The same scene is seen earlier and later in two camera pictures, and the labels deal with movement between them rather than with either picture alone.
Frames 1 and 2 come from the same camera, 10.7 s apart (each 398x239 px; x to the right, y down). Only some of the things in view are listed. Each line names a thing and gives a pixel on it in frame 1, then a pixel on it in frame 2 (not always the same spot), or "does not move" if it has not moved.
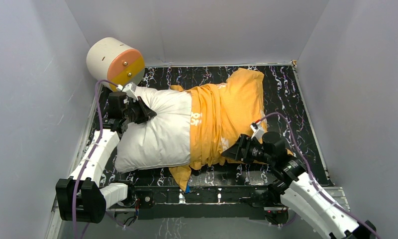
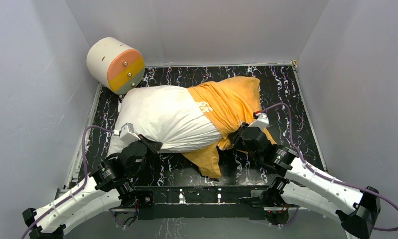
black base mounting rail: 201,202 does not move
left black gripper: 141,110 -> 151,145
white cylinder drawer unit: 111,59 does not move
